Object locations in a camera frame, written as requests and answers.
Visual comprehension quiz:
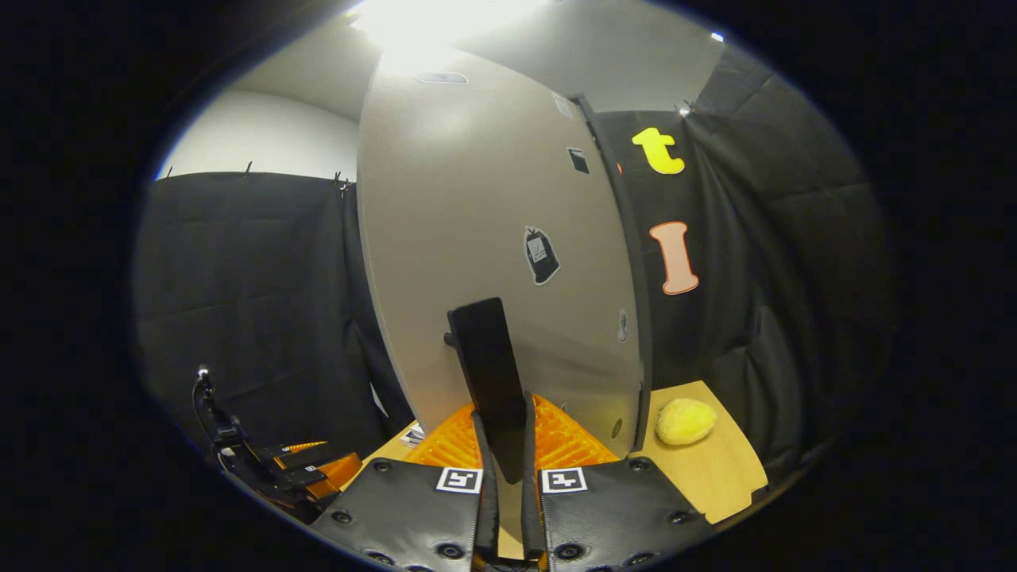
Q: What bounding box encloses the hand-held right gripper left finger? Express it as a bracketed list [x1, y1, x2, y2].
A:
[310, 401, 501, 572]

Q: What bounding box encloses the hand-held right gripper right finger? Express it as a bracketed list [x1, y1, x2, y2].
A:
[520, 392, 712, 572]

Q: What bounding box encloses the black door handle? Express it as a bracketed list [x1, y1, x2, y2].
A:
[445, 297, 529, 485]

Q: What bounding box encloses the yellow fluffy lump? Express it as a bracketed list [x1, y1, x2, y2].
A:
[655, 398, 718, 446]

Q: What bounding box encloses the black backdrop cloth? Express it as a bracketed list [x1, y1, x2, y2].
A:
[131, 44, 895, 485]

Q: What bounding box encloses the ceiling light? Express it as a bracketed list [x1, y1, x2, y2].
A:
[346, 0, 557, 48]

